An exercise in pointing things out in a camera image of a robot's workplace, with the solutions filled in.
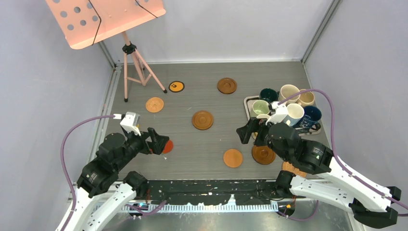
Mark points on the orange black face coaster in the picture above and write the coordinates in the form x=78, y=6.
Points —
x=176, y=86

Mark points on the pink music stand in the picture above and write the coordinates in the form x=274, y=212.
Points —
x=86, y=22

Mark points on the yellow cup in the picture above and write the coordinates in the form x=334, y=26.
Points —
x=263, y=117

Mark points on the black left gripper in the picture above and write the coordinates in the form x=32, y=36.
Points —
x=158, y=143

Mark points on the light orange wooden coaster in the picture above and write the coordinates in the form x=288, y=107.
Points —
x=233, y=158

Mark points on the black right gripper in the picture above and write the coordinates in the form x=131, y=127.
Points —
x=244, y=132

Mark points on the white light blue mug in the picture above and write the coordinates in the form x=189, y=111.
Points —
x=295, y=114

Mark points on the beige mug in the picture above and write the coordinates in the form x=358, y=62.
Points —
x=306, y=99

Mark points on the woven rattan coaster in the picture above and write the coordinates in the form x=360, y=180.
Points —
x=286, y=166
x=154, y=105

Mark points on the navy blue mug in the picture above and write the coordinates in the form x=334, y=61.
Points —
x=311, y=117

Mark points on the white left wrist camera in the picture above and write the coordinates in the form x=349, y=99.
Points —
x=129, y=122

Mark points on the dark wooden coaster far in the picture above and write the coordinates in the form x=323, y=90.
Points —
x=227, y=85

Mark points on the cream mug tall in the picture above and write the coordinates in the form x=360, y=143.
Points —
x=287, y=91

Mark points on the light green mug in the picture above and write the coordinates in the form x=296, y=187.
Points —
x=259, y=107

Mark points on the dark green mug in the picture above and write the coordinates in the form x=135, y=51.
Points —
x=268, y=95

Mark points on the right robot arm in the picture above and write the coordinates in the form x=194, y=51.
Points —
x=369, y=202

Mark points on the brown wooden coaster centre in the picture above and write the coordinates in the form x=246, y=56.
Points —
x=202, y=120

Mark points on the woven rattan coaster right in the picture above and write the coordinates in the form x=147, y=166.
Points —
x=286, y=166

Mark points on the metal tray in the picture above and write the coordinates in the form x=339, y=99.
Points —
x=316, y=128

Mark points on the dark wooden coaster near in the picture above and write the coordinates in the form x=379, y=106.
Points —
x=263, y=155

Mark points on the woven rattan coaster left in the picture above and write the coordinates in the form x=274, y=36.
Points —
x=154, y=105

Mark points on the red round flat coaster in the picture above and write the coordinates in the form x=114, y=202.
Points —
x=168, y=147

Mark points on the dark wooden coaster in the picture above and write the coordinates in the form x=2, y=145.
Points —
x=227, y=85
x=263, y=155

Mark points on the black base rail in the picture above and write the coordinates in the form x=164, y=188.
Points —
x=209, y=192

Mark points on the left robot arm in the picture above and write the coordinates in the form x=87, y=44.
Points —
x=96, y=178

